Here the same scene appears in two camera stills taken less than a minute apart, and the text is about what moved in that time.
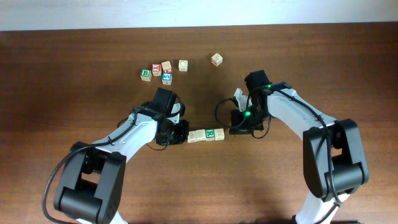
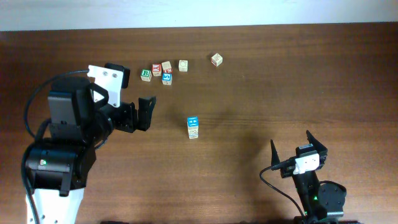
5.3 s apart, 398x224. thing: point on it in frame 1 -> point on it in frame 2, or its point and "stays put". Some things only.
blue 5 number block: (166, 78) stays put
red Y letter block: (156, 69) stays put
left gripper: (181, 137) -> (130, 117)
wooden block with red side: (166, 67) stays put
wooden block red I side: (216, 60) stays put
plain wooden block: (192, 137) -> (193, 121)
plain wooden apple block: (183, 65) stays put
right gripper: (237, 126) -> (320, 149)
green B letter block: (145, 74) stays put
